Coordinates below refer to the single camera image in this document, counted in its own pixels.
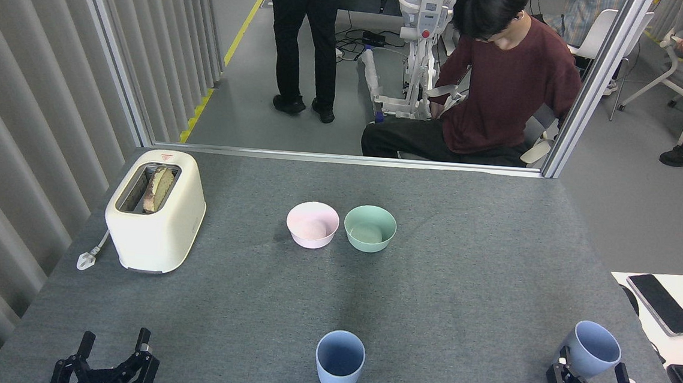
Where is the black smartphone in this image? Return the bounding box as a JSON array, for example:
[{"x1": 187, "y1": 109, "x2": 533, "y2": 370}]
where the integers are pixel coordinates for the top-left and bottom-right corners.
[{"x1": 622, "y1": 273, "x2": 683, "y2": 338}]

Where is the black computer mouse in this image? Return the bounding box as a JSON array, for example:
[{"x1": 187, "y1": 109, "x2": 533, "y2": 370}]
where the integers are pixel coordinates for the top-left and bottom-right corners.
[{"x1": 616, "y1": 284, "x2": 642, "y2": 318}]

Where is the white toaster power plug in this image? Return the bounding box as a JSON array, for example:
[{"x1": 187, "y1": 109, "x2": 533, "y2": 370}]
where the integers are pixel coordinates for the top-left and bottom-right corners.
[{"x1": 76, "y1": 228, "x2": 111, "y2": 273}]

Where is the cream white toaster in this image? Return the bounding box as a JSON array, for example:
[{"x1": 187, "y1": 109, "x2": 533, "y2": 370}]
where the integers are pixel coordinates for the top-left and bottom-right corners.
[{"x1": 101, "y1": 146, "x2": 210, "y2": 277}]

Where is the toasted bread slice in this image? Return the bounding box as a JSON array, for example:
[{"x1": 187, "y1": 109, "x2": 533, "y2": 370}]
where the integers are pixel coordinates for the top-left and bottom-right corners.
[{"x1": 142, "y1": 165, "x2": 176, "y2": 215}]

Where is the pink bowl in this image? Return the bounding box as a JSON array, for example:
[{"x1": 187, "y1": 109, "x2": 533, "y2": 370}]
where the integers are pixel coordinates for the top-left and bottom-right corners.
[{"x1": 285, "y1": 200, "x2": 341, "y2": 251}]

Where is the seated person's chair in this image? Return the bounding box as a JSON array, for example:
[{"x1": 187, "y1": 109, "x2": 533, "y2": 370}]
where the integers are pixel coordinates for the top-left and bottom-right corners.
[{"x1": 519, "y1": 102, "x2": 564, "y2": 169}]

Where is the green bowl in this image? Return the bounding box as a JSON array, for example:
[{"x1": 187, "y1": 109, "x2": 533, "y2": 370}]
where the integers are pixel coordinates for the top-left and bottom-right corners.
[{"x1": 342, "y1": 203, "x2": 399, "y2": 255}]

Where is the seated person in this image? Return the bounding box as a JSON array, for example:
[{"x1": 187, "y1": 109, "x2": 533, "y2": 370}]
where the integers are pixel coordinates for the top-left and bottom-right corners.
[{"x1": 360, "y1": 0, "x2": 589, "y2": 172}]

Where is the white plastic chair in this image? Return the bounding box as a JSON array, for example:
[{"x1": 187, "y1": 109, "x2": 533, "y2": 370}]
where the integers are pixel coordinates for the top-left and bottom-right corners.
[{"x1": 563, "y1": 6, "x2": 655, "y2": 123}]

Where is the person in plaid shirt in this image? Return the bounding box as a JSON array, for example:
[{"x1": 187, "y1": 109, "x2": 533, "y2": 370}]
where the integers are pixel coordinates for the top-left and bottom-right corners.
[{"x1": 553, "y1": 0, "x2": 630, "y2": 51}]

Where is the standing person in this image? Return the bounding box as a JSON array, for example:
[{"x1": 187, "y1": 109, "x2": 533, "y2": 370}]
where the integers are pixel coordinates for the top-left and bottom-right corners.
[{"x1": 245, "y1": 0, "x2": 347, "y2": 125}]

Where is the white stand on wheels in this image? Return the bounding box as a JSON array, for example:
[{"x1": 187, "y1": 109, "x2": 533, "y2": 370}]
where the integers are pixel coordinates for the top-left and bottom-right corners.
[{"x1": 356, "y1": 0, "x2": 473, "y2": 128}]

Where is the silver frame crossbar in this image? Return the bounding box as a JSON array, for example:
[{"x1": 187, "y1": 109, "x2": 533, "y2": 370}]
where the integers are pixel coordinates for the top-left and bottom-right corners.
[{"x1": 151, "y1": 140, "x2": 545, "y2": 179}]

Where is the silver frame post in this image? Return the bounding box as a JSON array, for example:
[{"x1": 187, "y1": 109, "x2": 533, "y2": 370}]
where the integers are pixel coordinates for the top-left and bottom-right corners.
[{"x1": 541, "y1": 0, "x2": 656, "y2": 186}]

